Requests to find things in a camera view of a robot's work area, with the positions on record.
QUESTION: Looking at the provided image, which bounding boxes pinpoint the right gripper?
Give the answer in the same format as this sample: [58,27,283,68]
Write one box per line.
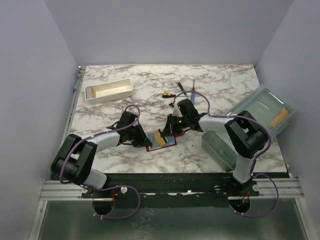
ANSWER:
[161,114,190,138]

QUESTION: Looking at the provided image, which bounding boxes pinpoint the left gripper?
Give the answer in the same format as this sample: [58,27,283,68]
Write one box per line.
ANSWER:
[127,123,152,148]

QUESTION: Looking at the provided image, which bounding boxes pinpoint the red card holder wallet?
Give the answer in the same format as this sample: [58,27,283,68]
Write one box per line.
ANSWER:
[145,130,185,152]

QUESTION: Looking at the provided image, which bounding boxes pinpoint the gold credit card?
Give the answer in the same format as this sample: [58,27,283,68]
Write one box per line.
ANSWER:
[154,129,168,148]

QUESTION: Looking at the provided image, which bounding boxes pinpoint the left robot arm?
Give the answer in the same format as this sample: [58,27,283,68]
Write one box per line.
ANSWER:
[50,111,152,198]

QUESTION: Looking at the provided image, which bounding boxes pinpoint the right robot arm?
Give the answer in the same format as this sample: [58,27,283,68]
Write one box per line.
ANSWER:
[160,99,272,196]

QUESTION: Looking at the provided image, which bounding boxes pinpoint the stack of cards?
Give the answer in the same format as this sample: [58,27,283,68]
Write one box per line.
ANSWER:
[91,87,97,99]

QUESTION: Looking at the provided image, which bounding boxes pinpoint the yellow black screwdriver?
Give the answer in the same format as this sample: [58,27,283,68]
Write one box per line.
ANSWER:
[161,93,176,99]

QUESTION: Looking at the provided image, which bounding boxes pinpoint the blue red screwdriver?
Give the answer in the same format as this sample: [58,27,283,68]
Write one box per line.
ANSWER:
[190,79,195,105]

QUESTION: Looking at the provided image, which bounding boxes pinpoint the green black screwdriver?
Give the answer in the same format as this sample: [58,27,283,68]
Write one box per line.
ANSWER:
[177,82,188,97]

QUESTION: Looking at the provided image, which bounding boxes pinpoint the white rectangular tray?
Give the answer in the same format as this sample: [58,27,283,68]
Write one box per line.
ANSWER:
[84,78,133,105]

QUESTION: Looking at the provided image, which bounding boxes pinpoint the clear plastic storage box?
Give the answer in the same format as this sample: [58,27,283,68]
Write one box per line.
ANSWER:
[201,84,297,172]

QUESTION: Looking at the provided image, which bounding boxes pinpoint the orange item in box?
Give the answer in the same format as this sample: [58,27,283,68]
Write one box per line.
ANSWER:
[271,107,289,128]

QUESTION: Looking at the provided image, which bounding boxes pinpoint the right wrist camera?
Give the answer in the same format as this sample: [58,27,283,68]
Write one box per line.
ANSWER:
[172,105,183,117]

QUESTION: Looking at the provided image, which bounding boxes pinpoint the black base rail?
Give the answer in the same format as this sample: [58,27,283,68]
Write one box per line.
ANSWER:
[49,172,293,208]

